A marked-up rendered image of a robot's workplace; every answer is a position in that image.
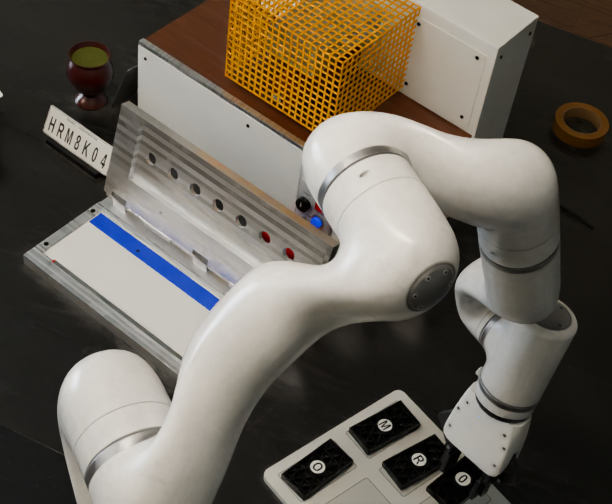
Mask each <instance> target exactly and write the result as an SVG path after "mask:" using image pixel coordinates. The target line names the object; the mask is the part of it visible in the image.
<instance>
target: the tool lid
mask: <svg viewBox="0 0 612 504"><path fill-rule="evenodd" d="M149 153H152V154H153V155H154V156H155V158H156V163H155V164H153V163H152V162H151V161H150V159H149ZM171 168H174V169H175V170H176V171H177V173H178V178H177V179H174V178H173V177H172V175H171ZM194 183H195V184H197V185H198V186H199V188H200V195H198V194H196V193H195V192H194V190H193V184H194ZM104 191H105V192H107V193H108V194H110V195H111V196H112V195H114V194H117V195H118V196H120V197H121V198H122V199H124V200H125V201H127V202H126V207H128V208H129V209H130V210H132V211H133V212H135V213H136V214H137V215H139V216H140V217H142V218H143V219H144V220H145V222H144V225H145V226H146V227H147V228H149V229H150V230H151V231H153V232H154V233H156V234H157V235H158V236H160V237H161V238H163V239H164V240H165V241H167V242H168V243H169V244H172V242H171V241H172V240H174V241H175V242H176V243H178V244H179V245H180V246H182V247H183V248H185V249H186V250H187V251H189V252H190V253H194V252H198V253H199V254H200V255H202V256H203V257H205V258H206V259H207V260H208V263H207V265H208V266H210V267H211V268H212V269H214V270H215V271H217V272H218V273H219V274H221V275H222V276H224V277H225V278H226V279H228V280H229V281H230V283H229V287H230V288H232V287H233V286H234V285H235V284H236V283H237V282H238V281H239V280H240V279H242V278H243V277H244V276H245V275H246V274H247V273H248V272H250V271H251V270H252V269H254V268H256V267H257V266H259V265H261V264H264V263H268V262H271V261H293V262H298V263H304V264H310V265H324V264H327V263H329V262H330V261H332V260H333V259H334V258H335V256H336V253H337V250H338V248H339V245H340V243H339V242H337V241H336V240H334V239H333V238H331V237H330V236H328V235H327V234H325V233H324V232H322V231H321V230H320V229H318V228H317V227H315V226H314V225H312V224H311V223H309V222H308V221H306V220H305V219H303V218H302V217H300V216H299V215H297V214H296V213H294V212H293V211H291V210H290V209H288V208H287V207H285V206H284V205H283V204H281V203H280V202H278V201H277V200H275V199H274V198H272V197H271V196H269V195H268V194H266V193H265V192H263V191H262V190H260V189H259V188H257V187H256V186H254V185H253V184H251V183H250V182H249V181H247V180H246V179H244V178H243V177H241V176H240V175H238V174H237V173H235V172H234V171H232V170H231V169H229V168H228V167H226V166H225V165H223V164H222V163H220V162H219V161H217V160H216V159H214V158H213V157H212V156H210V155H209V154H207V153H206V152H204V151H203V150H201V149H200V148H198V147H197V146H195V145H194V144H192V143H191V142H189V141H188V140H186V139H185V138H183V137H182V136H180V135H179V134H177V133H176V132H175V131H173V130H172V129H170V128H169V127H167V126H166V125H164V124H163V123H161V122H160V121H158V120H157V119H155V118H154V117H152V116H151V115H149V114H148V113H146V112H145V111H143V110H142V109H140V108H139V107H138V106H136V105H135V104H133V103H132V102H130V101H127V102H125V103H122V104H121V109H120V114H119V119H118V124H117V129H116V133H115V138H114V143H113V148H112V153H111V158H110V162H109V167H108V172H107V177H106V182H105V187H104ZM216 199H219V200H220V201H221V202H222V204H223V210H222V211H221V210H219V209H218V208H217V207H216V204H215V201H216ZM239 215H242V216H243V217H244V218H245V219H246V223H247V224H246V227H244V226H242V225H241V224H240V222H239V220H238V217H239ZM263 231H265V232H267V233H268V235H269V236H270V243H267V242H265V241H264V240H263V238H262V232H263ZM286 248H290V249H291V250H292V251H293V253H294V260H292V259H290V258H288V256H287V255H286Z"/></svg>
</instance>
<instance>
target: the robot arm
mask: <svg viewBox="0 0 612 504"><path fill-rule="evenodd" d="M301 166H302V172H303V176H304V179H305V182H306V184H307V187H308V189H309V191H310V193H311V194H312V196H313V198H314V200H315V201H316V203H317V205H318V206H319V208H320V209H321V211H322V213H323V214H324V216H325V218H326V219H327V221H328V222H329V224H330V226H331V227H332V229H333V231H334V232H335V234H336V235H337V237H338V239H339V240H340V249H339V251H338V253H337V255H336V256H335V258H334V259H333V260H332V261H330V262H329V263H327V264H324V265H310V264H304V263H298V262H293V261H271V262H268V263H264V264H261V265H259V266H257V267H256V268H254V269H252V270H251V271H250V272H248V273H247V274H246V275H245V276H244V277H243V278H242V279H240V280H239V281H238V282H237V283H236V284H235V285H234V286H233V287H232V288H231V289H230V290H229V291H228V292H227V293H226V294H225V295H224V296H223V297H222V298H221V299H220V300H219V301H218V302H217V304H216V305H215V306H214V307H213V308H212V309H211V310H210V311H209V313H208V314H207V315H206V316H205V317H204V319H203V320H202V321H201V323H200V324H199V325H198V327H197V328H196V330H195V332H194V333H193V335H192V337H191V339H190V341H189V343H188V345H187V347H186V350H185V353H184V355H183V358H182V362H181V365H180V369H179V374H178V379H177V384H176V388H175V391H174V395H173V399H172V402H171V400H170V398H169V396H168V394H167V392H166V390H165V388H164V386H163V384H162V382H161V380H160V379H159V377H158V375H157V374H156V373H155V371H154V370H153V369H152V367H151V366H150V365H149V364H148V363H147V362H146V361H145V360H143V359H142V358H141V357H139V356H138V355H136V354H134V353H131V352H129V351H125V350H105V351H100V352H97V353H94V354H92V355H89V356H87V357H85V358H84V359H82V360H81V361H79V362H78V363H77V364H75V365H74V366H73V368H72V369H71V370H70V371H69V372H68V374H67V375H66V377H65V379H64V381H63V383H62V386H61V389H60V392H59V397H58V403H57V418H58V426H59V432H60V437H61V441H62V446H63V451H64V455H65V459H66V463H67V467H68V471H69V475H70V479H71V483H72V487H73V490H74V494H75V498H76V502H77V504H212V502H213V500H214V498H215V496H216V494H217V492H218V489H219V487H220V485H221V483H222V480H223V478H224V475H225V473H226V470H227V468H228V466H229V463H230V460H231V458H232V455H233V453H234V450H235V447H236V445H237V442H238V439H239V437H240V434H241V432H242V429H243V427H244V425H245V423H246V421H247V419H248V417H249V416H250V414H251V412H252V410H253V409H254V407H255V405H256V404H257V402H258V401H259V399H260V398H261V397H262V395H263V394H264V393H265V391H266V390H267V389H268V387H269V386H270V385H271V384H272V383H273V382H274V381H275V380H276V379H277V378H278V377H279V376H280V375H281V374H282V373H283V372H284V371H285V370H286V369H287V368H288V367H289V366H290V365H291V364H292V363H293V362H294V361H295V360H296V359H297V358H298V357H300V356H301V355H302V354H303V353H304V352H305V351H306V350H307V349H308V348H309V347H310V346H312V345H313V344H314V343H315V342H316V341H317V340H319V339H320V338H321V337H323V336H324V335H326V334H327V333H329V332H331V331H333V330H335V329H337V328H340V327H342V326H346V325H349V324H355V323H363V322H380V321H402V320H407V319H411V318H414V317H416V316H419V315H421V314H423V313H424V312H426V311H428V310H429V309H431V308H432V307H434V306H435V305H436V304H438V303H439V302H440V301H441V299H442V298H443V297H444V296H445V295H446V294H447V293H448V291H449V290H450V288H451V287H452V285H453V283H454V281H455V279H456V276H457V273H458V269H459V262H460V256H459V247H458V243H457V240H456V237H455V234H454V232H453V230H452V228H451V226H450V224H449V223H448V221H447V219H446V217H445V216H448V217H450V218H453V219H456V220H458V221H461V222H463V223H466V224H469V225H472V226H475V227H477V232H478V241H479V249H480V256H481V258H479V259H477V260H476V261H474V262H473V263H471V264H470V265H469V266H467V267H466V268H465V269H464V270H463V271H462V272H461V273H460V275H459V276H458V278H457V280H456V284H455V300H456V306H457V311H458V314H459V316H460V318H461V320H462V322H463V323H464V325H465V326H466V328H467V329H468V330H469V331H470V333H471V334H472V335H473V336H474V337H475V338H476V339H477V341H478V342H479V343H480V344H481V345H482V346H483V348H484V350H485V352H486V363H485V365H484V367H480V368H479V369H478V370H477V371H476V375H478V380H477V381H476V382H474V383H473V384H472V385H471V386H470V387H469V388H468V389H467V391H466V392H465V393H464V395H463V396H462V397H461V399H460V400H459V402H458V403H457V405H456V406H455V408H454V409H448V410H443V411H442V412H440V413H438V418H439V421H440V423H441V426H443V429H442V431H443V434H444V438H445V441H446V443H445V445H444V447H445V449H446V451H445V453H444V455H443V457H442V459H441V461H442V464H441V466H440V468H439V471H441V472H442V473H444V472H445V471H446V470H448V469H449V468H450V467H451V466H453V465H454V464H455V463H456V462H457V460H458V458H459V456H460V454H461V452H462V453H463V454H464V455H465V456H466V457H467V458H469V459H470V460H471V461H472V462H473V463H474V464H475V465H476V466H478V467H479V468H480V469H481V470H482V471H483V473H482V477H480V478H479V479H477V480H476V482H475V484H474V486H473V488H472V490H471V492H470V494H469V498H470V499H471V500H473V499H474V498H476V497H477V496H478V495H479V496H480V497H482V496H484V495H485V494H486V493H487V492H488V490H489V488H490V486H491V484H502V483H504V484H507V485H513V486H515V485H517V484H518V483H520V482H521V476H520V472H519V467H518V462H517V458H518V456H519V454H520V451H521V449H522V447H523V444H524V442H525V439H526V437H527V434H528V430H529V427H530V422H531V417H532V413H533V412H534V410H535V408H536V406H537V404H538V402H539V401H540V398H541V397H542V395H543V393H544V391H545V389H546V387H547V386H548V384H549V382H550V380H551V378H552V376H553V374H554V373H555V371H556V369H557V367H558V365H559V363H560V362H561V360H562V358H563V356H564V354H565V352H566V351H567V349H568V347H569V345H570V343H571V341H572V339H573V338H574V336H575V334H576V332H577V328H578V324H577V320H576V317H575V315H574V314H573V312H572V311H571V310H570V308H569V307H568V306H566V305H565V304H564V303H563V302H561V301H560V300H558V298H559V293H560V285H561V273H560V202H559V185H558V178H557V174H556V170H555V168H554V165H553V163H552V162H551V160H550V158H549V157H548V156H547V154H546V153H545V152H544V151H543V150H542V149H541V148H539V147H538V146H536V145H535V144H533V143H531V142H528V141H525V140H521V139H474V138H466V137H460V136H455V135H451V134H447V133H444V132H441V131H438V130H436V129H433V128H430V127H428V126H425V125H423V124H420V123H418V122H415V121H413V120H410V119H407V118H404V117H401V116H397V115H393V114H388V113H383V112H374V111H356V112H348V113H343V114H339V115H336V116H333V117H331V118H329V119H327V120H325V121H324V122H322V123H321V124H320V125H318V126H317V127H316V128H315V129H314V130H313V132H312V133H311V134H310V136H309V137H308V139H307V141H306V143H305V145H304V148H303V151H302V158H301ZM505 468H506V469H507V472H505V471H504V469H505Z"/></svg>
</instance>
